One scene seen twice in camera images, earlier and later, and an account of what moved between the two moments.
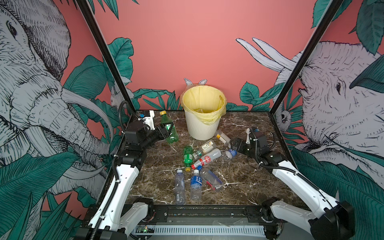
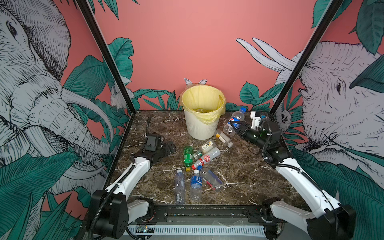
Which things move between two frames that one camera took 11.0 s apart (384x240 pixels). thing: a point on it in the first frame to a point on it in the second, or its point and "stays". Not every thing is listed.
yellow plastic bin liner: x=204 y=104 stays
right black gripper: x=238 y=140 to x=246 y=130
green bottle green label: x=188 y=154 stays
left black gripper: x=163 y=130 to x=167 y=150
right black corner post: x=308 y=50 stays
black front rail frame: x=205 y=214 stays
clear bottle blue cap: x=231 y=153 to x=229 y=129
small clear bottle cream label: x=208 y=146 stays
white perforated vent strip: x=201 y=230 stays
